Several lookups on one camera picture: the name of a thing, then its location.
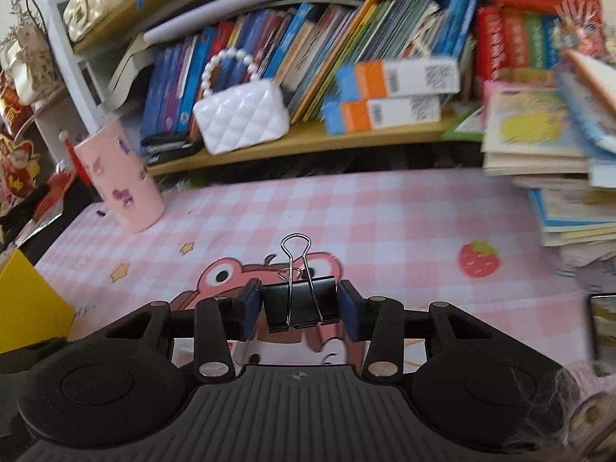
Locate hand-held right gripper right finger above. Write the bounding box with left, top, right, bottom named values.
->
left=337, top=279, right=504, bottom=385

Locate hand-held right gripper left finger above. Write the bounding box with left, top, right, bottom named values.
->
left=103, top=278, right=264, bottom=384

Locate black binder clip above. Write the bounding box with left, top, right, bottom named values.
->
left=261, top=233, right=340, bottom=334

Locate yellow box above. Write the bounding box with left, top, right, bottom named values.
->
left=0, top=249, right=75, bottom=354

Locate pink checkered desk mat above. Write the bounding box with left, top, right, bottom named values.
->
left=33, top=166, right=616, bottom=381

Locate red envelope pile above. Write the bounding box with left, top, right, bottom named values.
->
left=29, top=168, right=79, bottom=232

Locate wooden desk bookshelf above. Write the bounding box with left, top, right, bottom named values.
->
left=29, top=0, right=487, bottom=179

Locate pink pen holder cup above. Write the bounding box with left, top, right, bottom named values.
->
left=72, top=120, right=167, bottom=234

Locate red paper fortune figure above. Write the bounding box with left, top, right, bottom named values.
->
left=0, top=72, right=35, bottom=136
left=0, top=137, right=42, bottom=204

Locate white quilted handbag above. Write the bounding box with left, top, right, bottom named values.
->
left=192, top=48, right=291, bottom=156

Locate blue orange white box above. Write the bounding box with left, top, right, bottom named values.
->
left=336, top=57, right=462, bottom=99
left=321, top=95, right=442, bottom=136

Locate red white pen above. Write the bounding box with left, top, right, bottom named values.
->
left=58, top=130, right=93, bottom=189

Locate row of shelf books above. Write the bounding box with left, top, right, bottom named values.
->
left=139, top=0, right=482, bottom=155

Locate black smartphone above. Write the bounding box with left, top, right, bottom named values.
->
left=587, top=293, right=616, bottom=362

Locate fuzzy beige fur tuft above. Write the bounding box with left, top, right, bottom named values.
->
left=510, top=361, right=616, bottom=462

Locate stack of books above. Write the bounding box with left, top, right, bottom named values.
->
left=481, top=48, right=616, bottom=270

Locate red and green book set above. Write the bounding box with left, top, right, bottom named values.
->
left=474, top=7, right=564, bottom=78

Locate gold quilted handbag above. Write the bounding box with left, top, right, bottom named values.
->
left=62, top=0, right=124, bottom=42

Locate glittery pink ornament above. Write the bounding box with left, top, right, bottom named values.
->
left=553, top=2, right=608, bottom=55

